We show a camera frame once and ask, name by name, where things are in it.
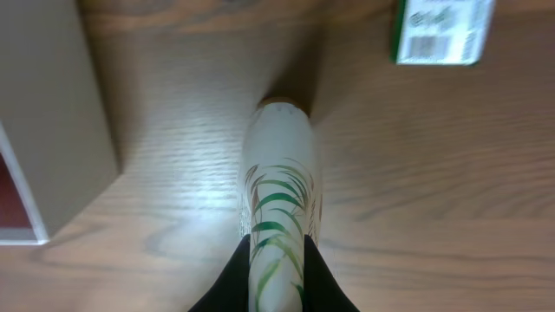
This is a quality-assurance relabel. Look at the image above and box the white box pink interior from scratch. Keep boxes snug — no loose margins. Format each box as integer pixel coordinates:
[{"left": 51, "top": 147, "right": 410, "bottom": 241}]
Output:
[{"left": 1, "top": 1, "right": 119, "bottom": 245}]

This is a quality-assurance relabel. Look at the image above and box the green white soap box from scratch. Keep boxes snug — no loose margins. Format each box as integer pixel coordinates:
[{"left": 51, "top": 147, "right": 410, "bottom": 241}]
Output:
[{"left": 391, "top": 0, "right": 495, "bottom": 66}]

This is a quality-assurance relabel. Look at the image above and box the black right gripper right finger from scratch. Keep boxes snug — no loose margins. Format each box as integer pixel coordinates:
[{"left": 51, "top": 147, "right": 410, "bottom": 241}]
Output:
[{"left": 303, "top": 235, "right": 359, "bottom": 312}]

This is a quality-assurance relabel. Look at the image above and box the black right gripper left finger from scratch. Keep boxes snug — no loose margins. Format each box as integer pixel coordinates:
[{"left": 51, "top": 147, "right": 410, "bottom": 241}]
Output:
[{"left": 189, "top": 234, "right": 251, "bottom": 312}]

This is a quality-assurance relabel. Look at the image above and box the white lotion tube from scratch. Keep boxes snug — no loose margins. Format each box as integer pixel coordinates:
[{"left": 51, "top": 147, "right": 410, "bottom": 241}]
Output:
[{"left": 238, "top": 98, "right": 323, "bottom": 312}]

